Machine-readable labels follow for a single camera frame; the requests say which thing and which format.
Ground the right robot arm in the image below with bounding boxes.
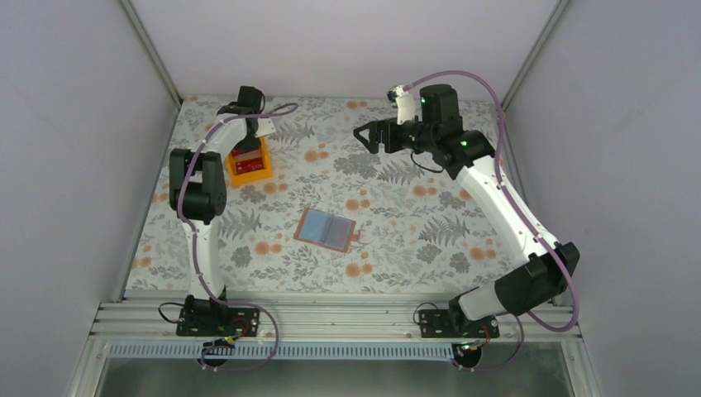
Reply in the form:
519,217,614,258
353,84,579,328

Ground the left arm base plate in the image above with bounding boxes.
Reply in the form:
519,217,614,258
175,308,260,337

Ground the floral table cloth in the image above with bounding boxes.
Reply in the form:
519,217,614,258
126,95,541,294

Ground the tan leather card holder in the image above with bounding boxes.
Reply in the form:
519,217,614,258
293,208,360,253

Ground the yellow plastic bin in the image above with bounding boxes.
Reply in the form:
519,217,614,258
224,137,273,187

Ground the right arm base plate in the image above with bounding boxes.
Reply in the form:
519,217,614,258
414,309,500,338

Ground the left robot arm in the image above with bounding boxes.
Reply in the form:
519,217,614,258
169,86,265,332

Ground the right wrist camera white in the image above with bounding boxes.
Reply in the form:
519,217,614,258
387,85,416,125

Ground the red VIP card in bin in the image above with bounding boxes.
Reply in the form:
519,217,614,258
230,149,265,175

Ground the aluminium rail frame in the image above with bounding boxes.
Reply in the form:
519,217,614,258
89,291,581,363

